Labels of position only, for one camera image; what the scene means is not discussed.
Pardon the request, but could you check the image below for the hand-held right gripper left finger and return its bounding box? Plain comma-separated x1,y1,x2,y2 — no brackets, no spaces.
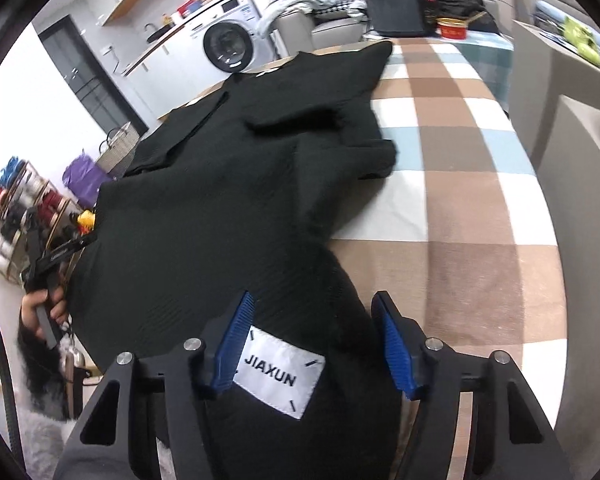
55,290,256,480

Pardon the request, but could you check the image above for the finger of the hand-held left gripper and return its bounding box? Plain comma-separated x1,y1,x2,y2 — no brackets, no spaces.
41,235,99,267

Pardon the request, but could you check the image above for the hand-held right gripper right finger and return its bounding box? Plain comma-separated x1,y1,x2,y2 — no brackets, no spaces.
371,290,576,480

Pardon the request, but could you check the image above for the black knit sweater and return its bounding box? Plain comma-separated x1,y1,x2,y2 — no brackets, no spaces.
60,40,421,480

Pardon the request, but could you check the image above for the person's left hand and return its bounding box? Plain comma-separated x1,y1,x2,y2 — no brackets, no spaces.
20,291,71,342

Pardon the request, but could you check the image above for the shoe rack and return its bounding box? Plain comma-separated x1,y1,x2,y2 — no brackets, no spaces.
0,156,82,287

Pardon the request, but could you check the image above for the purple bag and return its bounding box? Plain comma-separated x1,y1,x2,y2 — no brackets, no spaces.
62,154,114,211

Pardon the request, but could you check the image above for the woven basket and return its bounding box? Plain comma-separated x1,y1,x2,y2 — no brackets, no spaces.
95,122,141,179

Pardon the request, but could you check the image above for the checkered blanket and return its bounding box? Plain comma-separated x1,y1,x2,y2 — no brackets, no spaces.
155,37,567,480

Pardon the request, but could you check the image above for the dark door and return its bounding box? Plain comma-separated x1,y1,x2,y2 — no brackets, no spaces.
37,14,149,137

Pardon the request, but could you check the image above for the white counter cabinet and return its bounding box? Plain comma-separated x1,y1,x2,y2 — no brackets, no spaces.
122,7,216,79

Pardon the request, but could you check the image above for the white washing machine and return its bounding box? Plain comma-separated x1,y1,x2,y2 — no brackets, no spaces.
185,0,282,75

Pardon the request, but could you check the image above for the teal checkered tablecloth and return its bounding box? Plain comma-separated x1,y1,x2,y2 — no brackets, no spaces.
365,29,516,112

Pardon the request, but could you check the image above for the grey low table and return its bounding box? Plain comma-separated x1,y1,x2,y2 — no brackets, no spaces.
509,18,600,162

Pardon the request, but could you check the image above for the red bowl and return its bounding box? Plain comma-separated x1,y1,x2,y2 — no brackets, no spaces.
435,17,469,41

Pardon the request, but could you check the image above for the grey sofa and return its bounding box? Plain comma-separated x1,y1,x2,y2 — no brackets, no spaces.
270,0,406,57

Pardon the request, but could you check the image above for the grey white garment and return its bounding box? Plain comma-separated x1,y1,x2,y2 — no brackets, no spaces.
257,0,367,37

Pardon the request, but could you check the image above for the black box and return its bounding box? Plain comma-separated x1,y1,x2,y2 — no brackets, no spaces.
363,0,431,39

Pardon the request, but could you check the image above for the green plush toy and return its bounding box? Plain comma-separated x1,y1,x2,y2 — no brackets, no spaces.
561,15,600,62

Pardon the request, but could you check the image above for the black cable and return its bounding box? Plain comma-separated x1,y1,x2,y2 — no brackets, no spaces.
0,280,27,480

